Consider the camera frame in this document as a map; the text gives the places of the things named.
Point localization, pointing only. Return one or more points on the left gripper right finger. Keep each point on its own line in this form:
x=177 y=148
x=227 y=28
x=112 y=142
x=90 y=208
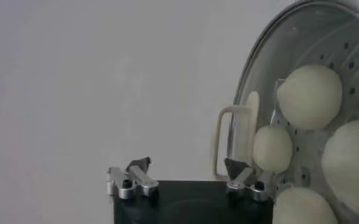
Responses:
x=252 y=185

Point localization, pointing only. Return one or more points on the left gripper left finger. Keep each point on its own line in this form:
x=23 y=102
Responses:
x=130 y=182

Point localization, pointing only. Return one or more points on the white steamed baozi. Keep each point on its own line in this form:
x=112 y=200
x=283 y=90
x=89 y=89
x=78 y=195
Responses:
x=310 y=95
x=272 y=149
x=350 y=164
x=304 y=208

